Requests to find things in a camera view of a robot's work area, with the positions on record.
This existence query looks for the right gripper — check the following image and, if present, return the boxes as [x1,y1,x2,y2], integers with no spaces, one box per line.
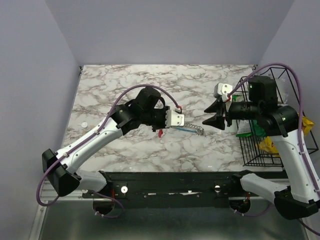
[202,96,260,130]

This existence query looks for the red key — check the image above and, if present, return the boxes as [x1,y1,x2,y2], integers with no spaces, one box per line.
[158,129,163,138]

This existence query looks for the grey curved keyring holder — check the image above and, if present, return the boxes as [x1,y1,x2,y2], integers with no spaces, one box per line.
[176,123,205,136]

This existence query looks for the blue key tag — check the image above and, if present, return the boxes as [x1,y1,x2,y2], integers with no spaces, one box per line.
[174,127,197,133]

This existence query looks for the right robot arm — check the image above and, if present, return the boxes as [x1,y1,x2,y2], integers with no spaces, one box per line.
[203,76,320,220]

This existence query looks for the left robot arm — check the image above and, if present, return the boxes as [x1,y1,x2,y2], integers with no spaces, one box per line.
[41,84,171,198]

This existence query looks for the green snack packet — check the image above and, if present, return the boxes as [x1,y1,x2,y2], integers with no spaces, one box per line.
[231,94,266,138]

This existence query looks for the yellow chips bag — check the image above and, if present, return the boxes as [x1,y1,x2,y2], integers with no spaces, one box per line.
[256,116,315,158]

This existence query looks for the beige bottle white cap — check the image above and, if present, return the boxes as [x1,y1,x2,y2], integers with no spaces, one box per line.
[77,121,90,131]

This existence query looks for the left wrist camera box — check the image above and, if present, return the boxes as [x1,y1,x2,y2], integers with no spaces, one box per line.
[165,109,185,128]

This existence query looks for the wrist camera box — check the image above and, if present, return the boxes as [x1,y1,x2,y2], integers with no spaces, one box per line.
[165,109,185,128]
[213,82,233,103]

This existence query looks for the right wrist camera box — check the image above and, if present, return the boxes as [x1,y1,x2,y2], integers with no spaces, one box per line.
[213,82,233,103]

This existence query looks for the black wire basket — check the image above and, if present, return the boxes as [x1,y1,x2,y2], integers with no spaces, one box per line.
[229,66,320,167]

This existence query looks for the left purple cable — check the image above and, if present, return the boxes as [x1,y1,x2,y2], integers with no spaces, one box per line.
[36,84,182,219]

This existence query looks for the purple cable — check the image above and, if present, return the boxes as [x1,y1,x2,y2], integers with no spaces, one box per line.
[224,62,320,237]
[36,84,182,219]

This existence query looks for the black mounting rail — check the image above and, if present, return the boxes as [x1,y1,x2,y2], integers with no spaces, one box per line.
[74,169,286,209]

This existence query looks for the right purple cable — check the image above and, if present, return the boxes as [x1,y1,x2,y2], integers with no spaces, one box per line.
[224,62,320,237]

